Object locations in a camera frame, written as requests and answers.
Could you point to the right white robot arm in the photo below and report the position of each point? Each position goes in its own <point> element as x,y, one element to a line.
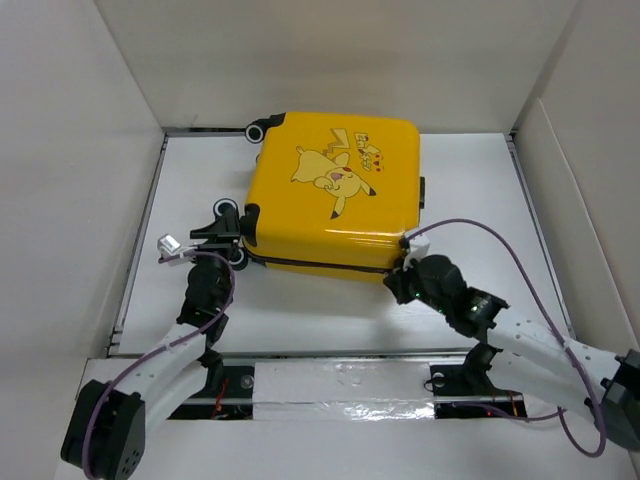
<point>514,353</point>

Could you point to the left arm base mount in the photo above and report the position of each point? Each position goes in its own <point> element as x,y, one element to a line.
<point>226,395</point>

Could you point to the yellow hard-shell suitcase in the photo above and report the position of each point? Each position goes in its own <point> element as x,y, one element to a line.
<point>331,194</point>

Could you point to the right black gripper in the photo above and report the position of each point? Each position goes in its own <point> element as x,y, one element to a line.
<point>394,281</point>

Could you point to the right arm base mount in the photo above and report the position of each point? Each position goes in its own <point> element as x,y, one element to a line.
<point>463,391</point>

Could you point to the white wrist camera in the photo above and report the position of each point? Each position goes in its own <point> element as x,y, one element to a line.
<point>415,245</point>
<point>170,249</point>

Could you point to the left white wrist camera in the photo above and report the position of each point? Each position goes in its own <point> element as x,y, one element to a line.
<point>170,249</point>

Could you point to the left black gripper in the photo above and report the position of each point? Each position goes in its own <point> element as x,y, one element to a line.
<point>226,235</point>

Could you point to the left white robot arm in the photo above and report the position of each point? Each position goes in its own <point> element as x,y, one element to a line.
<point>107,433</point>

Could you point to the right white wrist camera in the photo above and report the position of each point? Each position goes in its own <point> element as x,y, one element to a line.
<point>415,245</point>

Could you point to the metal rail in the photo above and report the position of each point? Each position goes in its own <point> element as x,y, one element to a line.
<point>346,354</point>

